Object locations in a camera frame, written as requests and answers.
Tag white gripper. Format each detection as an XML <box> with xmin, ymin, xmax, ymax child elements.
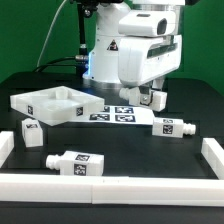
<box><xmin>118</xmin><ymin>35</ymin><xmax>182</xmax><ymax>105</ymax></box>

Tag white square table top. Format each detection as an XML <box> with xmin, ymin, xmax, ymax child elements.
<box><xmin>10</xmin><ymin>86</ymin><xmax>105</xmax><ymax>126</ymax></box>

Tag white marker sheet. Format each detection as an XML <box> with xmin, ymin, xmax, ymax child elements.
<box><xmin>73</xmin><ymin>105</ymin><xmax>154</xmax><ymax>125</ymax></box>

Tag white right fence block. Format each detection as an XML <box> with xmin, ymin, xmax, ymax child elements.
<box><xmin>201</xmin><ymin>138</ymin><xmax>224</xmax><ymax>180</ymax></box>

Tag white fence block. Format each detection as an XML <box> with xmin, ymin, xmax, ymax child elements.
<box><xmin>201</xmin><ymin>138</ymin><xmax>224</xmax><ymax>180</ymax></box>
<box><xmin>0</xmin><ymin>131</ymin><xmax>14</xmax><ymax>168</ymax></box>

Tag white left fence block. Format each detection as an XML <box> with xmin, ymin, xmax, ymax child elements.
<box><xmin>0</xmin><ymin>131</ymin><xmax>14</xmax><ymax>168</ymax></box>

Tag black cables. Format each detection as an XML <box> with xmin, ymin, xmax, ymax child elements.
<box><xmin>33</xmin><ymin>3</ymin><xmax>90</xmax><ymax>74</ymax></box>

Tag grey cable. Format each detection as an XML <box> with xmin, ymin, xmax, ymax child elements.
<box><xmin>35</xmin><ymin>0</ymin><xmax>69</xmax><ymax>69</ymax></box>

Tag white front fence rail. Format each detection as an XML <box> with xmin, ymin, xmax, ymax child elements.
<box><xmin>0</xmin><ymin>174</ymin><xmax>224</xmax><ymax>207</ymax></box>

